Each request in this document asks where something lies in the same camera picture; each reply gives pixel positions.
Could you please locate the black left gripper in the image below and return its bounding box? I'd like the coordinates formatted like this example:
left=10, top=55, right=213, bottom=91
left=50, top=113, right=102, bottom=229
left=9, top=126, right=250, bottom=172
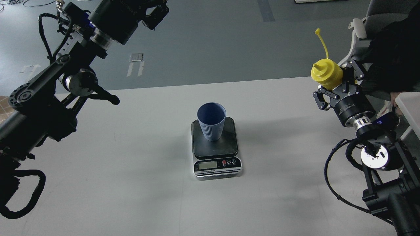
left=89, top=0, right=169, bottom=45

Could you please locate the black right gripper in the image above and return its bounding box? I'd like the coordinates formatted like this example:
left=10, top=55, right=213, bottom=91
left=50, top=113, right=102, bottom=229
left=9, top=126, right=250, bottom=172
left=312, top=59, right=376, bottom=127

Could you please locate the yellow squeeze bottle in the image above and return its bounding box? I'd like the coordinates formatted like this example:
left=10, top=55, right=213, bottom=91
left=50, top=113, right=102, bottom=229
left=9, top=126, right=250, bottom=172
left=311, top=28, right=344, bottom=90

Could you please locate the blue ribbed plastic cup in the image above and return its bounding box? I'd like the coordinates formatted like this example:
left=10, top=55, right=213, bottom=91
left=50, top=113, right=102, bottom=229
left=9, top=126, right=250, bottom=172
left=197, top=103, right=227, bottom=141

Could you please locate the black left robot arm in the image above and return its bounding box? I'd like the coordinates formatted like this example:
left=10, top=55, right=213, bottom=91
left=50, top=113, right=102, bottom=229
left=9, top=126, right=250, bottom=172
left=1, top=0, right=169, bottom=219

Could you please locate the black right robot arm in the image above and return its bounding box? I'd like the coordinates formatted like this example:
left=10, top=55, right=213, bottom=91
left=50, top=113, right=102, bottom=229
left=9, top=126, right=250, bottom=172
left=311, top=58, right=420, bottom=236

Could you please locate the digital kitchen scale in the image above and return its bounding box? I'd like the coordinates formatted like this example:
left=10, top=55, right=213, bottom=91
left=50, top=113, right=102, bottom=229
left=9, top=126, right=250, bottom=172
left=191, top=117, right=243, bottom=178

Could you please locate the grey floor plate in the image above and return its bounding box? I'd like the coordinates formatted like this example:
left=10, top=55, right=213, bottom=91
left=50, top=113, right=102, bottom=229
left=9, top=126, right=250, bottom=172
left=129, top=53, right=144, bottom=62

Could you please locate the white side table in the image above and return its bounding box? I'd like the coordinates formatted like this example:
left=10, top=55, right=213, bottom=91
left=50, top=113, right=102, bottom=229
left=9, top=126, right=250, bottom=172
left=395, top=92, right=420, bottom=140

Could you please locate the white office chair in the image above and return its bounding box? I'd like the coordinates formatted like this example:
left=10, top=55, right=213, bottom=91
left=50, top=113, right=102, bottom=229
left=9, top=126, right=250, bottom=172
left=338, top=0, right=419, bottom=67

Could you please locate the black floor cable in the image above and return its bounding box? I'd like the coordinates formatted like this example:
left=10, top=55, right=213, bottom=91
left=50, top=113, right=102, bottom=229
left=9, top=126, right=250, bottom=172
left=0, top=0, right=58, bottom=8

